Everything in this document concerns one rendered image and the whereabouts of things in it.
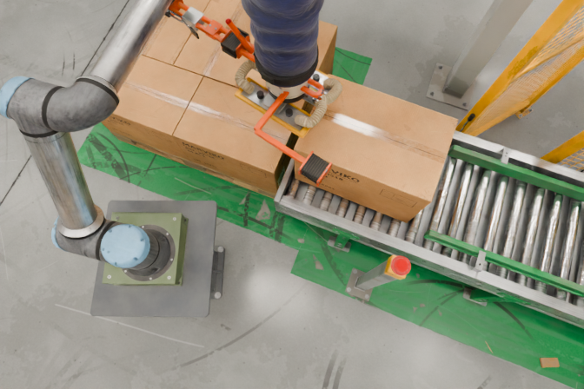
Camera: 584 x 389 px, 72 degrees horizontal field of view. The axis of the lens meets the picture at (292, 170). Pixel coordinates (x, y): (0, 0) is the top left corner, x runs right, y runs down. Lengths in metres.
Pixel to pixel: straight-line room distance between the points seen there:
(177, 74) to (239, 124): 0.49
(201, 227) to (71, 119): 0.89
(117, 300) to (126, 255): 0.43
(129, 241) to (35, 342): 1.53
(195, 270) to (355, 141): 0.87
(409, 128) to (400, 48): 1.48
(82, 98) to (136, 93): 1.33
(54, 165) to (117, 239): 0.36
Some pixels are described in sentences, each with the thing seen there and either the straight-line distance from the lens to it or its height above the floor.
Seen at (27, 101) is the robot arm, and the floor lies 1.65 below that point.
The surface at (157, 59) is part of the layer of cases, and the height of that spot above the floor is 0.54.
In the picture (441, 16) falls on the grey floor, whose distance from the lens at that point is 3.46.
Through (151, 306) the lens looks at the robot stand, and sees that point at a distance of 1.87.
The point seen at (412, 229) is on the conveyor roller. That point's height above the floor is 0.55.
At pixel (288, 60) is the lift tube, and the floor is 1.43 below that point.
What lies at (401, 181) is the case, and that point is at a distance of 1.69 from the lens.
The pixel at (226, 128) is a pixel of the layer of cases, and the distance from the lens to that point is 2.22.
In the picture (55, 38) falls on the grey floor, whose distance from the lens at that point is 3.69.
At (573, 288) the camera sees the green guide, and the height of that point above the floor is 0.64.
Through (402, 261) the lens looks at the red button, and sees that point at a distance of 1.53.
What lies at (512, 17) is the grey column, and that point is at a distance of 2.46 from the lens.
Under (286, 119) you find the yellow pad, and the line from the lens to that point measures 1.59.
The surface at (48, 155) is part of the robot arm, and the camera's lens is 1.31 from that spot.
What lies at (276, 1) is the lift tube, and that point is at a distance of 1.10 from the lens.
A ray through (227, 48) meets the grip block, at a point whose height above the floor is 1.22.
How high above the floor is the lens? 2.51
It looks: 71 degrees down
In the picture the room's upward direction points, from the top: 4 degrees counter-clockwise
